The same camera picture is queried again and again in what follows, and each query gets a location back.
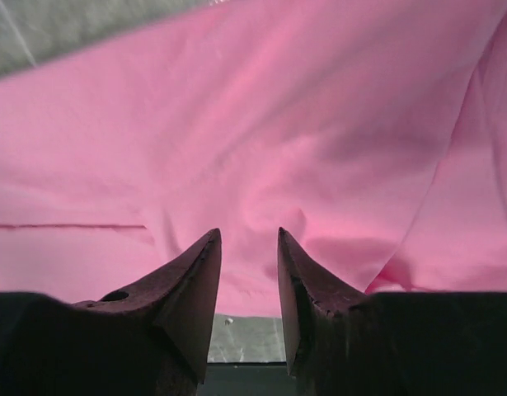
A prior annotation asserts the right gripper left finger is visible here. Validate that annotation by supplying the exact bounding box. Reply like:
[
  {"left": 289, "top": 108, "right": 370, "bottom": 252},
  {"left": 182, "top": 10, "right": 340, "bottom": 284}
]
[{"left": 0, "top": 229, "right": 222, "bottom": 395}]

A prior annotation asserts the pink t shirt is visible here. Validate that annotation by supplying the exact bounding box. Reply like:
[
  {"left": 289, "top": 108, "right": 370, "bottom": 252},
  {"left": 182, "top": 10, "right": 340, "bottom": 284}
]
[{"left": 0, "top": 1, "right": 507, "bottom": 316}]

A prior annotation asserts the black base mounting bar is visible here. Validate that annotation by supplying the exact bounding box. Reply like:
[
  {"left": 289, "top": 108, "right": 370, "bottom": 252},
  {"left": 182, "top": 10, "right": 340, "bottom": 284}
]
[{"left": 197, "top": 362, "right": 297, "bottom": 396}]

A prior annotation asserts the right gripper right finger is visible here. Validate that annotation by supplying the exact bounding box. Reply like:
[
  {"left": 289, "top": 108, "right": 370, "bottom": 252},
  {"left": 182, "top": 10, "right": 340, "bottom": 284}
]
[{"left": 277, "top": 229, "right": 507, "bottom": 395}]

